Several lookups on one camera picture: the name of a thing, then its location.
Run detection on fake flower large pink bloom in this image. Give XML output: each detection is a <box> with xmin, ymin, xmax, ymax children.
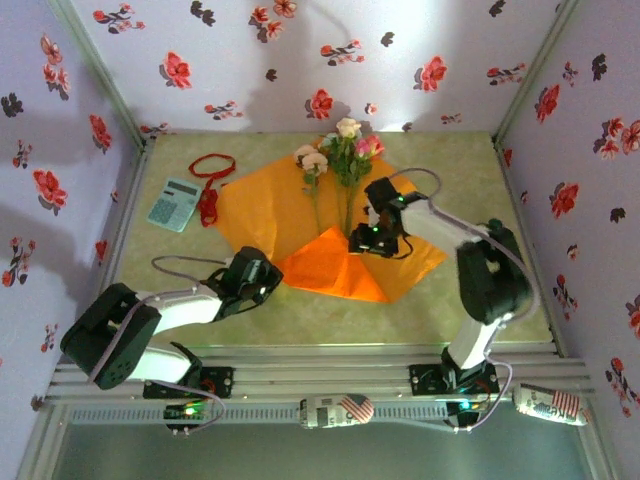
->
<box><xmin>349</xmin><ymin>134</ymin><xmax>387</xmax><ymax>236</ymax></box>

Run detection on orange wrapping paper sheet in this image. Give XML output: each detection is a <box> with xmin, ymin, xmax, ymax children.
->
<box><xmin>217</xmin><ymin>149</ymin><xmax>449</xmax><ymax>305</ymax></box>

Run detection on fake flower white green blooms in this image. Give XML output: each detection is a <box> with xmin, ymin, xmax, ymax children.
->
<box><xmin>318</xmin><ymin>132</ymin><xmax>359</xmax><ymax>236</ymax></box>

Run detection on red ribbon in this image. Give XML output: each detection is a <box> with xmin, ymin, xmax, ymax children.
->
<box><xmin>188</xmin><ymin>153</ymin><xmax>237</xmax><ymax>229</ymax></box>

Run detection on fake flower cream pink blooms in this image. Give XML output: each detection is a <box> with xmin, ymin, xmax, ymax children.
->
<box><xmin>293</xmin><ymin>143</ymin><xmax>331</xmax><ymax>234</ymax></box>

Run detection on fake flower pink bud cream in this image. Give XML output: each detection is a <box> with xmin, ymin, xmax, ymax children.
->
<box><xmin>337</xmin><ymin>117</ymin><xmax>374</xmax><ymax>236</ymax></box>

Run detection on teal calculator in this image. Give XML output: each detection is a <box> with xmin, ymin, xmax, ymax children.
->
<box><xmin>147</xmin><ymin>177</ymin><xmax>203</xmax><ymax>233</ymax></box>

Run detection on flag print fabric pouch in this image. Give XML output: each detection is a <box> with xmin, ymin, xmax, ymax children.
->
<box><xmin>512</xmin><ymin>382</ymin><xmax>595</xmax><ymax>428</ymax></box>
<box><xmin>298</xmin><ymin>393</ymin><xmax>376</xmax><ymax>430</ymax></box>

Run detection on grey right arm cable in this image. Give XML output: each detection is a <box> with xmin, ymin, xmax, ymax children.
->
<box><xmin>392</xmin><ymin>167</ymin><xmax>541</xmax><ymax>435</ymax></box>

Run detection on long aluminium frame rail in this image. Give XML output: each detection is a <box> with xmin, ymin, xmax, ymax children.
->
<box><xmin>43</xmin><ymin>343</ymin><xmax>597</xmax><ymax>407</ymax></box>

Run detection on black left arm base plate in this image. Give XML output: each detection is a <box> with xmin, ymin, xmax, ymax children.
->
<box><xmin>143</xmin><ymin>366</ymin><xmax>235</xmax><ymax>400</ymax></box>

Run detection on grey slotted cable duct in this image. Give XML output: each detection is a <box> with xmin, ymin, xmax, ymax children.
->
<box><xmin>69</xmin><ymin>402</ymin><xmax>451</xmax><ymax>426</ymax></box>

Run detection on aluminium side rail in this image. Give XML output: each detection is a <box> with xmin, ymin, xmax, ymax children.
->
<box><xmin>79</xmin><ymin>142</ymin><xmax>154</xmax><ymax>361</ymax></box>
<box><xmin>492</xmin><ymin>139</ymin><xmax>569</xmax><ymax>357</ymax></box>

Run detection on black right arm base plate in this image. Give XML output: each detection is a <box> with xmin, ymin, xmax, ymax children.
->
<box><xmin>408</xmin><ymin>363</ymin><xmax>500</xmax><ymax>397</ymax></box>

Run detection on aluminium corner post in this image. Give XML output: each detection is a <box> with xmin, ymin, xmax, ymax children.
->
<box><xmin>49</xmin><ymin>0</ymin><xmax>151</xmax><ymax>151</ymax></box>
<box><xmin>492</xmin><ymin>0</ymin><xmax>581</xmax><ymax>146</ymax></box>

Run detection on aluminium frame leg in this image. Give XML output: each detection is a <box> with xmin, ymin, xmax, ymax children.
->
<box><xmin>17</xmin><ymin>404</ymin><xmax>69</xmax><ymax>480</ymax></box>
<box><xmin>577</xmin><ymin>424</ymin><xmax>619</xmax><ymax>480</ymax></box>

